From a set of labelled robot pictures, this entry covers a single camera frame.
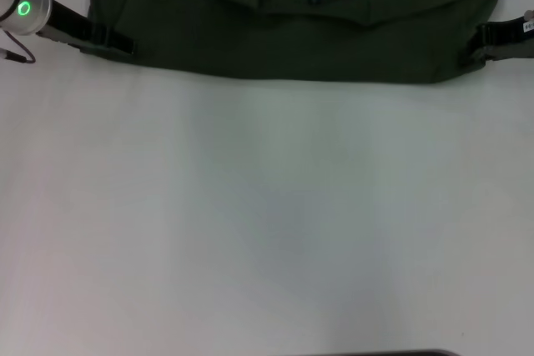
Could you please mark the dark green FREE t-shirt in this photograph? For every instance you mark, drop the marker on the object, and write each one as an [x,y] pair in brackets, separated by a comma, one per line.
[271,31]

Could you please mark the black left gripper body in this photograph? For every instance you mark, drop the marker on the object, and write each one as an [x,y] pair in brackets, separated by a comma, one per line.
[69,24]

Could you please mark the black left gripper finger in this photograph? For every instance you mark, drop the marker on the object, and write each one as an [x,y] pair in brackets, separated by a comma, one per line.
[119,41]

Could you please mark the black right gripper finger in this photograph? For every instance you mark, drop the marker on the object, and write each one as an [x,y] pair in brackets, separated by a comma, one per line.
[500,53]
[480,39]

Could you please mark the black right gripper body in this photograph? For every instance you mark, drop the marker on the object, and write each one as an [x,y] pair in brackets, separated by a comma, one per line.
[511,31]

